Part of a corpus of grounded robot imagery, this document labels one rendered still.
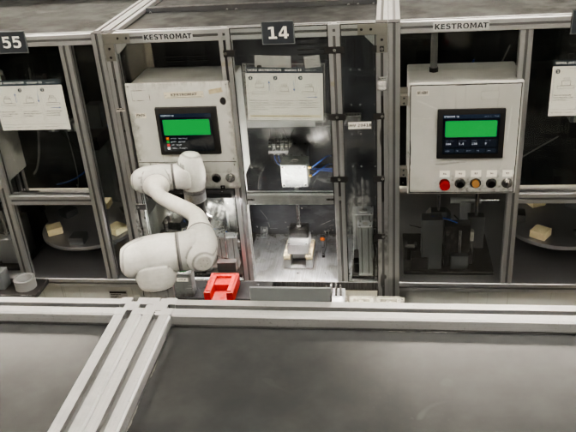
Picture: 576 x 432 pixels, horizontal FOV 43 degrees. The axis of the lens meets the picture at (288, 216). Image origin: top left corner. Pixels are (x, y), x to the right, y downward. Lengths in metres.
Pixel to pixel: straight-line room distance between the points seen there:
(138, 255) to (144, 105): 0.79
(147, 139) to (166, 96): 0.21
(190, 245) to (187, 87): 0.76
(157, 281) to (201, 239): 0.20
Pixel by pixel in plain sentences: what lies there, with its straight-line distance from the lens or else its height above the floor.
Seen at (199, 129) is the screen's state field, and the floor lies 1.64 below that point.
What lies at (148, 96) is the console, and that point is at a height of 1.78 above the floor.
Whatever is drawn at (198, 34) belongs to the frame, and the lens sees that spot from 2.87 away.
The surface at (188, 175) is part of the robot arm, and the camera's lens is 2.91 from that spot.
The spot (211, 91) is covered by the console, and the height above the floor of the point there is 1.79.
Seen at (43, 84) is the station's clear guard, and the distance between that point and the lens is 3.15.
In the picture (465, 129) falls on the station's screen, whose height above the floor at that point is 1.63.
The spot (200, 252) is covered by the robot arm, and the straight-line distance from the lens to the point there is 2.39.
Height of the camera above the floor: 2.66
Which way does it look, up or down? 27 degrees down
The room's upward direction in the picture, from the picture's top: 4 degrees counter-clockwise
